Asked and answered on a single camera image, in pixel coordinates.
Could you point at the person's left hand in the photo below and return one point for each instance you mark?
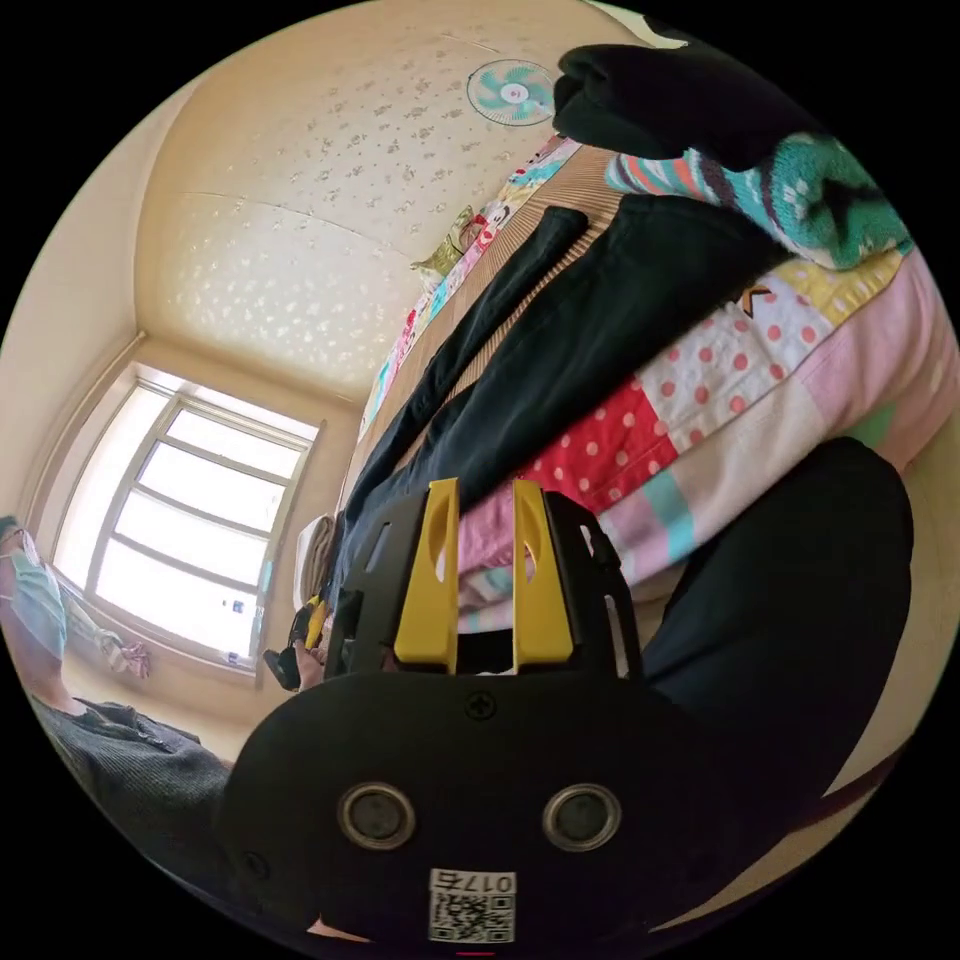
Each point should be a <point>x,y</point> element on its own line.
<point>312,663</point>

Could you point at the window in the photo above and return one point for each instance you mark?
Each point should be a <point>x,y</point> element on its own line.
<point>187,517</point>

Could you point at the teal wall fan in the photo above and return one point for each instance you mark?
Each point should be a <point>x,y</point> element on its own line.
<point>512,92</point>

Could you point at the black pants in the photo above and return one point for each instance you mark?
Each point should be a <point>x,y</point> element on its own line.
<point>600,322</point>

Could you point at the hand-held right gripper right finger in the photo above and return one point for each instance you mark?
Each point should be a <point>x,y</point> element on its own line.
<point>541,600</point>

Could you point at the bed with patchwork quilt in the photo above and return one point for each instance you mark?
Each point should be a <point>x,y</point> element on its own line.
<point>720,420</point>

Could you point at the green patterned cushion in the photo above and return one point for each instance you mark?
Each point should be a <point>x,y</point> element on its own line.
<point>448,253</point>

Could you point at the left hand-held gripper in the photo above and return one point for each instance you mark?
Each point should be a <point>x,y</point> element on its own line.
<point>280,666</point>

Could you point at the person's body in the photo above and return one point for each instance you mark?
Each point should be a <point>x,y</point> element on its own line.
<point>780,622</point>

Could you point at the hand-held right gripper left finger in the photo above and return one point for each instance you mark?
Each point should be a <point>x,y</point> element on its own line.
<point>429,592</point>

